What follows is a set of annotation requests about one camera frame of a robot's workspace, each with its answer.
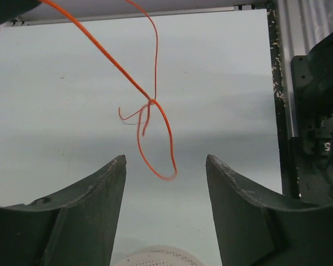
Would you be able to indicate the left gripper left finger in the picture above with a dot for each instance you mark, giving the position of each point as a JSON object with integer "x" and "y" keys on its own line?
{"x": 73, "y": 226}

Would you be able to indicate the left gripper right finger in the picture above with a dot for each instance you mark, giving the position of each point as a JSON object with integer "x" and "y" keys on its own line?
{"x": 257, "y": 226}

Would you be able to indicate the white plastic spool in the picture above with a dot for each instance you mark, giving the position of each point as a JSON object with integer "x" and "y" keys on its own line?
{"x": 160, "y": 255}

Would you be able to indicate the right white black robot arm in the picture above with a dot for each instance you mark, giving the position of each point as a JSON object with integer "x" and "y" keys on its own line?
{"x": 312, "y": 149}

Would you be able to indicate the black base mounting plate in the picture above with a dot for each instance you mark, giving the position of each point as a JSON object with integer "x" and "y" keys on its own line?
{"x": 288, "y": 173}

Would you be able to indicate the right aluminium corner post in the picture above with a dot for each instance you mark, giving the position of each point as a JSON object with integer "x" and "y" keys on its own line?
{"x": 19, "y": 22}

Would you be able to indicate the aluminium frame rail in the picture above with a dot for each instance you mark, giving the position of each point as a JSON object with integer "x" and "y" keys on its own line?
{"x": 301, "y": 26}

